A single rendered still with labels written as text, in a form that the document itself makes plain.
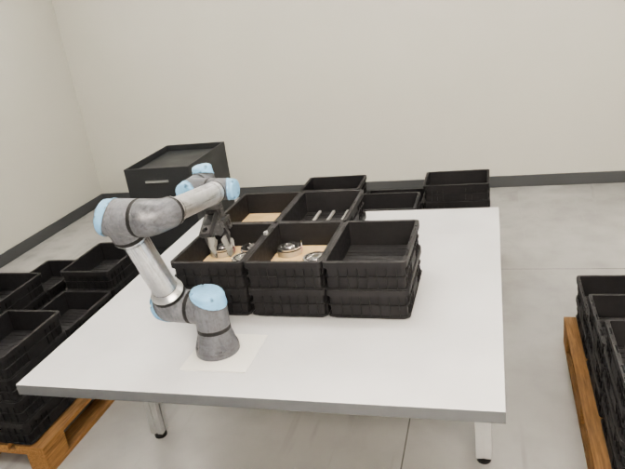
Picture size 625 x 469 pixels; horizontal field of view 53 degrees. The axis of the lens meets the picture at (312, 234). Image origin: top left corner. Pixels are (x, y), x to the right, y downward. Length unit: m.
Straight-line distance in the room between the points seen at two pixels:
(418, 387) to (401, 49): 3.98
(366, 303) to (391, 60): 3.56
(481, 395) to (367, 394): 0.32
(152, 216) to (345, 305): 0.79
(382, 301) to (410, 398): 0.47
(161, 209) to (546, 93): 4.17
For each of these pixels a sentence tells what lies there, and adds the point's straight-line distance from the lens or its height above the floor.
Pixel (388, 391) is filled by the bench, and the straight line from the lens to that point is 1.93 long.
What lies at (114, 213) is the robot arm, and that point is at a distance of 1.93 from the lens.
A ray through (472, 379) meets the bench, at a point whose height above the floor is 0.70.
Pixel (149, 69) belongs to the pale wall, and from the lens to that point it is 6.30.
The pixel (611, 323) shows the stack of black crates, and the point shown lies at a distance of 2.52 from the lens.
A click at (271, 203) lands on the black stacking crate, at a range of 3.07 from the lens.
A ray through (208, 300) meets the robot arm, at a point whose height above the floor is 0.92.
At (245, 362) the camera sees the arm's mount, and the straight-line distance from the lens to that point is 2.15.
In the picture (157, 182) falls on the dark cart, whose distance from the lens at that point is 4.09.
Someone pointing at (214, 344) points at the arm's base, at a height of 0.76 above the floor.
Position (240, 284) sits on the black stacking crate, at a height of 0.84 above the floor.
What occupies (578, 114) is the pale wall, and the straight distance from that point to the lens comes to 5.64.
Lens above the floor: 1.83
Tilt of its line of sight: 21 degrees down
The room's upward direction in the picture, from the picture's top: 8 degrees counter-clockwise
